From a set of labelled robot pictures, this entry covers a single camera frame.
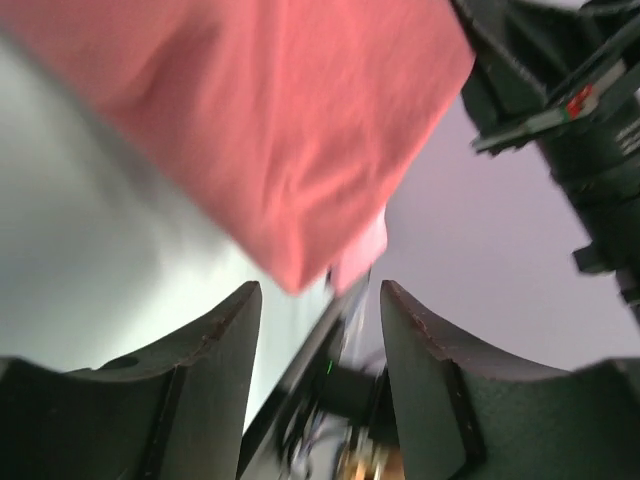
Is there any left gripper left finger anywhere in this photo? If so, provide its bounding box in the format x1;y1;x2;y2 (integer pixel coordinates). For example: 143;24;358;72
1;281;262;479

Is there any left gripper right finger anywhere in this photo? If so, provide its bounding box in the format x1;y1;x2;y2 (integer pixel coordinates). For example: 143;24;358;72
380;280;639;479

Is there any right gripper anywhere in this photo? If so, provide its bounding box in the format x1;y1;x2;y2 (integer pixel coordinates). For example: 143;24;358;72
453;1;639;155

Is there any salmon t shirt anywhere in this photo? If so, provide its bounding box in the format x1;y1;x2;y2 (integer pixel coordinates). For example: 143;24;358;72
1;1;474;293

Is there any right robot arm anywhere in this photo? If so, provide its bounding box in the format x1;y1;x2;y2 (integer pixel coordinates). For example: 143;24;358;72
454;1;639;310

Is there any folded pink t shirt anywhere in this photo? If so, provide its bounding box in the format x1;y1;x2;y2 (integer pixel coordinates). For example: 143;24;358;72
329;208;388;295

